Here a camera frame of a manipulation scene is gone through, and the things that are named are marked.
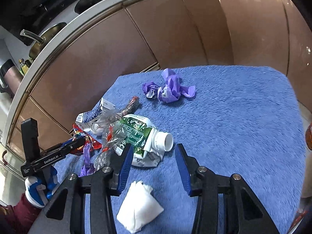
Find clear plastic wrapper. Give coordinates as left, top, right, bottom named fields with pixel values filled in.
left=93, top=96, right=140, bottom=171

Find red sleeved forearm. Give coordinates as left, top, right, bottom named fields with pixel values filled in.
left=1, top=193, right=41, bottom=233

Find purple glove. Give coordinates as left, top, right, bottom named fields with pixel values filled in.
left=142, top=69, right=196, bottom=104

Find brown kitchen cabinets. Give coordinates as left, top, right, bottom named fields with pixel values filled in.
left=2, top=0, right=311, bottom=156

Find black range hood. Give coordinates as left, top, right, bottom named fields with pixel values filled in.
left=1, top=0, right=76, bottom=46

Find blue white milk carton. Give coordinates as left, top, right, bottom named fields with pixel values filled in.
left=75, top=97, right=115, bottom=136

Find crushed green white bottle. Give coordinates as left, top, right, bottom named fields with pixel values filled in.
left=112, top=114, right=174, bottom=168

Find blue towel cloth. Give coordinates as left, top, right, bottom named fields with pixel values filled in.
left=104, top=66, right=306, bottom=233

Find pink thermos flask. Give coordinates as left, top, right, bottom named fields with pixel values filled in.
left=1, top=59, right=23, bottom=98

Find brown wicker basket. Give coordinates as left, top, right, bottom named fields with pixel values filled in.
left=305, top=123, right=312, bottom=151

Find steel frying pan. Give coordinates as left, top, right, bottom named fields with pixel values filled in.
left=20, top=22, right=67, bottom=60

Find olive oil bottle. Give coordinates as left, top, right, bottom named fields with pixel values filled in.
left=19, top=59, right=32, bottom=75

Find white napkin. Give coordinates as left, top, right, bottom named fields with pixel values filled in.
left=117, top=181, right=164, bottom=233

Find red colourful candy wrapper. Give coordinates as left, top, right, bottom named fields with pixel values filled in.
left=70, top=124, right=102, bottom=156

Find blue white gloved hand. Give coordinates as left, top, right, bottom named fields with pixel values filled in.
left=25, top=165, right=60, bottom=209

